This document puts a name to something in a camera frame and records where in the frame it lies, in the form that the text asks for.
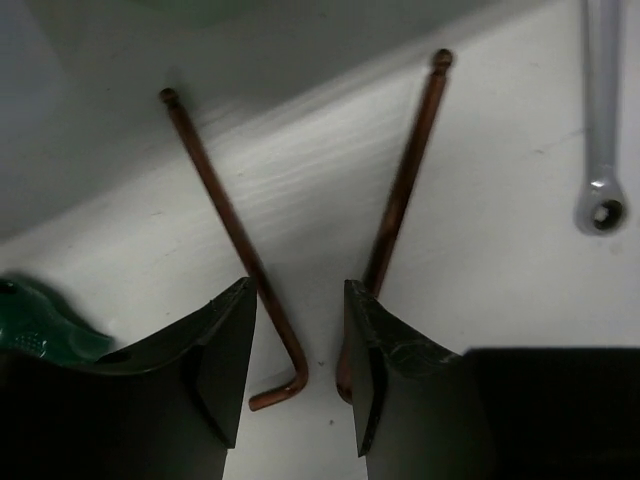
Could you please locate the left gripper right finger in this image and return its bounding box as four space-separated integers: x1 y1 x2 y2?
344 280 639 479

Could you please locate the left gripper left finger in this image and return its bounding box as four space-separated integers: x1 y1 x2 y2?
1 278 257 479

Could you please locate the thin brown hex key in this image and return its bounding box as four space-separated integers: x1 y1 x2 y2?
159 88 309 412

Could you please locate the green plastic toolbox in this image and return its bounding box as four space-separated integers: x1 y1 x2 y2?
139 0 223 22

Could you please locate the right green stubby screwdriver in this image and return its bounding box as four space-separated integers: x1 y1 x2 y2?
1 277 114 365

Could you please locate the small silver wrench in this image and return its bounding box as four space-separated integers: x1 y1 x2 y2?
575 1 628 236

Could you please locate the medium brown hex key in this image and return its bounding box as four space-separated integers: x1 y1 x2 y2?
335 48 456 404

